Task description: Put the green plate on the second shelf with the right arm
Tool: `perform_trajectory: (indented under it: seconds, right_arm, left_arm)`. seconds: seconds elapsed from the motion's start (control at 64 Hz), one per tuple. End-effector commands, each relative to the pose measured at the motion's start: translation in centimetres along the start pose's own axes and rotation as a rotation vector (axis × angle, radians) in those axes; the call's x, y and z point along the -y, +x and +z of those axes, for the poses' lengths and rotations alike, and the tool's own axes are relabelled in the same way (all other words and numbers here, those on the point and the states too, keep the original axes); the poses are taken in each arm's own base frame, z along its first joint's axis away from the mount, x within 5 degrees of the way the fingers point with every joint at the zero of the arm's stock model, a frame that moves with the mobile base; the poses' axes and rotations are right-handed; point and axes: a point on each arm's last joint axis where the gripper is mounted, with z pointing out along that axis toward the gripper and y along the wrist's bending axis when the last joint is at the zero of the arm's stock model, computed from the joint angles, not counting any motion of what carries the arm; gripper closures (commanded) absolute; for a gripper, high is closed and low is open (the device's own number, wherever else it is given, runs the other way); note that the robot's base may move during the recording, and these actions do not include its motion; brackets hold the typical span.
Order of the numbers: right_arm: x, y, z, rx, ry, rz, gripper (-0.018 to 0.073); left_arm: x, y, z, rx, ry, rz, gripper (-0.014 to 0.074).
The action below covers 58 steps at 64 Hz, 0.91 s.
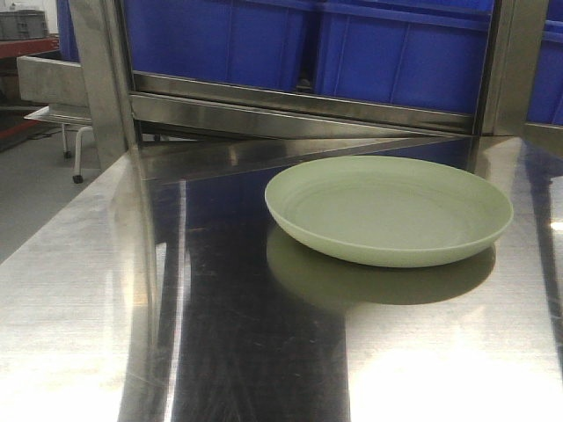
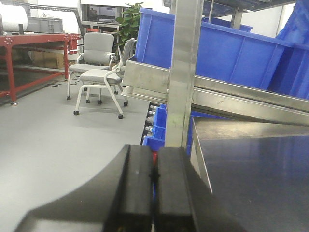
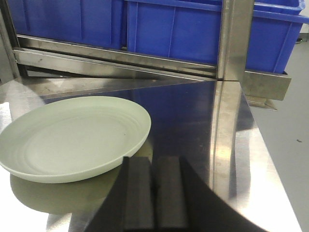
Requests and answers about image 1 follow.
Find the right blue plastic bin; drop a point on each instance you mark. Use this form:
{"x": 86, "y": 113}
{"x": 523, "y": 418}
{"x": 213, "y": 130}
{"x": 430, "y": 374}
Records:
{"x": 424, "y": 54}

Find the left blue plastic bin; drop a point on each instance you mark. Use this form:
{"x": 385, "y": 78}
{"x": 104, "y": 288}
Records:
{"x": 252, "y": 43}

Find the far right blue bin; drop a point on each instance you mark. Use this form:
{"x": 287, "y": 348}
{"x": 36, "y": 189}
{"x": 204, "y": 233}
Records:
{"x": 546, "y": 97}

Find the green round plate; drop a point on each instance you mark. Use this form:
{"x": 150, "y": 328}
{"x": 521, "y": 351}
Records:
{"x": 388, "y": 211}

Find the stainless steel shelf rack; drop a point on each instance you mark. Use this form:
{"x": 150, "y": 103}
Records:
{"x": 120, "y": 100}

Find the far left blue bin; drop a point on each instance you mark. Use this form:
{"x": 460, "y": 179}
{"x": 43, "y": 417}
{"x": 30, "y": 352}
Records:
{"x": 67, "y": 38}

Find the steel cart with white legs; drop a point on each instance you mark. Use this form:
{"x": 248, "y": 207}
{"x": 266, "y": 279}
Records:
{"x": 59, "y": 86}

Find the grey plastic crate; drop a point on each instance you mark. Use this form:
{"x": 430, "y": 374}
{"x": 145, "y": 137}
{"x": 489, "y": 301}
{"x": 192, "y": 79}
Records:
{"x": 23, "y": 25}

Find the red metal rack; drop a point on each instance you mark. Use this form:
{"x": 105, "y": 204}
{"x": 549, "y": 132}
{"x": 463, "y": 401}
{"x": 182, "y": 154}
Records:
{"x": 15, "y": 128}

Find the blue plastic bin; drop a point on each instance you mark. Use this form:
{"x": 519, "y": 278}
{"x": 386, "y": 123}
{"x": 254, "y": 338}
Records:
{"x": 424, "y": 54}
{"x": 252, "y": 43}

